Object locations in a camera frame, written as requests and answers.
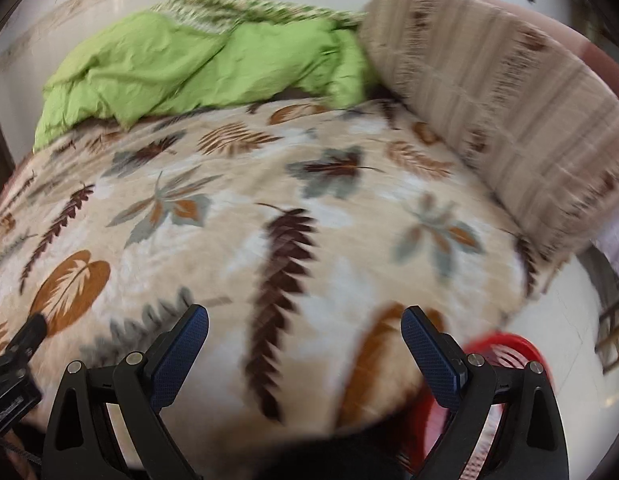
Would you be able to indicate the striped floral pillow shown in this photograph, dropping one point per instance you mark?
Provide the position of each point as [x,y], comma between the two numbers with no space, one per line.
[514,110]

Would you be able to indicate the leaf-print fleece blanket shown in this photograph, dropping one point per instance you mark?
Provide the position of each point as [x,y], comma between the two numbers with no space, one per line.
[339,240]

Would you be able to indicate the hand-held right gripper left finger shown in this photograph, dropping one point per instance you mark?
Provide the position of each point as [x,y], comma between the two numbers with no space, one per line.
[182,355]

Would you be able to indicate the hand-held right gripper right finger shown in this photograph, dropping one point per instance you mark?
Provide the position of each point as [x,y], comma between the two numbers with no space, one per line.
[429,355]

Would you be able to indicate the wooden rack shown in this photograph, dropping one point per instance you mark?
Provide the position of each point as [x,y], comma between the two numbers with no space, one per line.
[614,335]

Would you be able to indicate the green duvet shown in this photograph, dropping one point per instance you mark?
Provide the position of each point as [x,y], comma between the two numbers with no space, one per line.
[164,70]

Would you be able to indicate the red plastic basket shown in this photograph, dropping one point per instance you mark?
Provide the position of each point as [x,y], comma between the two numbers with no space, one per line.
[499,347]

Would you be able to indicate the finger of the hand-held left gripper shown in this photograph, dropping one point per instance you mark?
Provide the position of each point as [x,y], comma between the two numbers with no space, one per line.
[29,332]

